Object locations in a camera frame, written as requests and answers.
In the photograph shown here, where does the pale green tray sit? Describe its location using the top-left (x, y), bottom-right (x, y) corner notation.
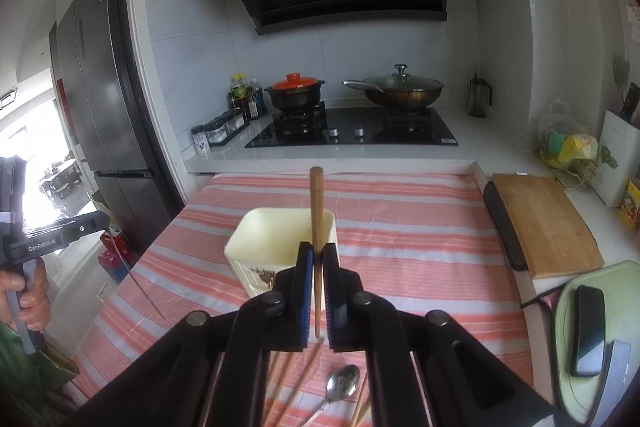
top-left (553, 261), bottom-right (639, 424)

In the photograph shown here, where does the dark glass french press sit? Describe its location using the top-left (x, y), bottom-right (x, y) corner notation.
top-left (468, 75), bottom-right (492, 118)

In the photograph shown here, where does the black gas stove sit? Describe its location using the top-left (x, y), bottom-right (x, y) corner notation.
top-left (247, 103), bottom-right (458, 148)

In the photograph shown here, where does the wok with glass lid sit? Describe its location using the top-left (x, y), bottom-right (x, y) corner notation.
top-left (342, 64), bottom-right (444, 113)

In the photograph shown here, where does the spice jar white label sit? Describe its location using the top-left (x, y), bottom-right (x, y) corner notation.
top-left (191, 124), bottom-right (210, 155)

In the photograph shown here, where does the black spice jar rack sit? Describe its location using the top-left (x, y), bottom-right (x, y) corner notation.
top-left (204, 108), bottom-right (248, 147)

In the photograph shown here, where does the yellow snack packet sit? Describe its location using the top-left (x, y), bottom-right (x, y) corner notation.
top-left (620, 178), bottom-right (640, 229)

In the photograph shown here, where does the left hand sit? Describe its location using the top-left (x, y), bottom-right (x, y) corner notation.
top-left (0, 260), bottom-right (51, 332)

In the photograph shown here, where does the white knife block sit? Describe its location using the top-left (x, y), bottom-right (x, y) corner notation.
top-left (590, 82), bottom-right (640, 208)

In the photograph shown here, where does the black pot orange lid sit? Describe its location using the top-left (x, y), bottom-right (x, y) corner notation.
top-left (267, 72), bottom-right (326, 113)

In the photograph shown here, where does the plastic bag with produce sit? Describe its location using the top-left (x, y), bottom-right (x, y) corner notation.
top-left (537, 98), bottom-right (618, 188)

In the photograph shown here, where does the silver metal spoon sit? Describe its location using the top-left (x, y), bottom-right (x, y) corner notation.
top-left (302, 364), bottom-right (360, 427)

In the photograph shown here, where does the grey refrigerator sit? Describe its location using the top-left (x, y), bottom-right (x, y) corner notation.
top-left (55, 0), bottom-right (177, 254)

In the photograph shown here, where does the pink striped table cloth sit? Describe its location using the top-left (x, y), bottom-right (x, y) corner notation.
top-left (68, 171), bottom-right (553, 426)

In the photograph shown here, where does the wooden cutting board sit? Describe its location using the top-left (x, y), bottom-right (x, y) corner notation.
top-left (492, 173), bottom-right (604, 280)

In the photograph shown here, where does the green label sauce bottle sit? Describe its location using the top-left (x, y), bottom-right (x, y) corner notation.
top-left (230, 72), bottom-right (250, 120)

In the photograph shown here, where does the cream utensil holder box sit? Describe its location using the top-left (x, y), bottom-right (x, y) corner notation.
top-left (224, 208), bottom-right (312, 298)

